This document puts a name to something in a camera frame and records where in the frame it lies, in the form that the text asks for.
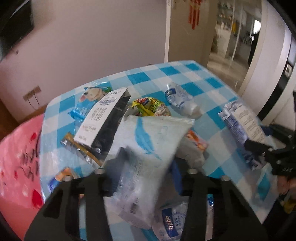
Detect blue label plastic bottle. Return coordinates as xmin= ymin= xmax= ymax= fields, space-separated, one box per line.
xmin=152 ymin=194 xmax=214 ymax=240

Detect orange baby picture packet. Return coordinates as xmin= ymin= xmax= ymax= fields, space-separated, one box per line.
xmin=186 ymin=129 xmax=208 ymax=152

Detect white bedroom door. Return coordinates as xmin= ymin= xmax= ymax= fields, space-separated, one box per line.
xmin=164 ymin=1 xmax=218 ymax=67

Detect pink bed cover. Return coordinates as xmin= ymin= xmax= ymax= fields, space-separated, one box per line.
xmin=1 ymin=115 xmax=44 ymax=240

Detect blue checkered blanket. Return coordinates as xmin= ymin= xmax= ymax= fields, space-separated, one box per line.
xmin=39 ymin=60 xmax=282 ymax=241

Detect white blue milk carton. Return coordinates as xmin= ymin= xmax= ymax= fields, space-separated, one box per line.
xmin=218 ymin=100 xmax=271 ymax=170

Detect yellow oatmeal snack bag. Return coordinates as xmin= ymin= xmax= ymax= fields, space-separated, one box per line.
xmin=132 ymin=97 xmax=171 ymax=116

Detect gold foil wrapper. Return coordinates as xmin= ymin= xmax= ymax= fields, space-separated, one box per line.
xmin=60 ymin=133 xmax=103 ymax=169

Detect wall power socket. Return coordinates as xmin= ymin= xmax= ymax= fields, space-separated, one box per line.
xmin=23 ymin=85 xmax=41 ymax=101

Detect white blue feather bag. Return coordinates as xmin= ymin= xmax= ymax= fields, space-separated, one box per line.
xmin=107 ymin=115 xmax=195 ymax=230

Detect person right hand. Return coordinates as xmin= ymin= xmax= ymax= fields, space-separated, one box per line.
xmin=277 ymin=176 xmax=296 ymax=195

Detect red chinese knot ornament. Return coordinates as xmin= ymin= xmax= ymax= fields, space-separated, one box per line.
xmin=188 ymin=0 xmax=203 ymax=30

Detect crushed white plastic bottle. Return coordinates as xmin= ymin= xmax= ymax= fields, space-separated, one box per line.
xmin=164 ymin=82 xmax=201 ymax=119

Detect blue dog picture bag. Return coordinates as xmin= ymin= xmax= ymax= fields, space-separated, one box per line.
xmin=68 ymin=87 xmax=112 ymax=122

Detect black milk carton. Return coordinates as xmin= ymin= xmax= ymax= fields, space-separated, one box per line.
xmin=74 ymin=88 xmax=130 ymax=160

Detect wall mounted television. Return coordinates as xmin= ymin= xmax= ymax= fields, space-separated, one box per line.
xmin=1 ymin=0 xmax=34 ymax=60

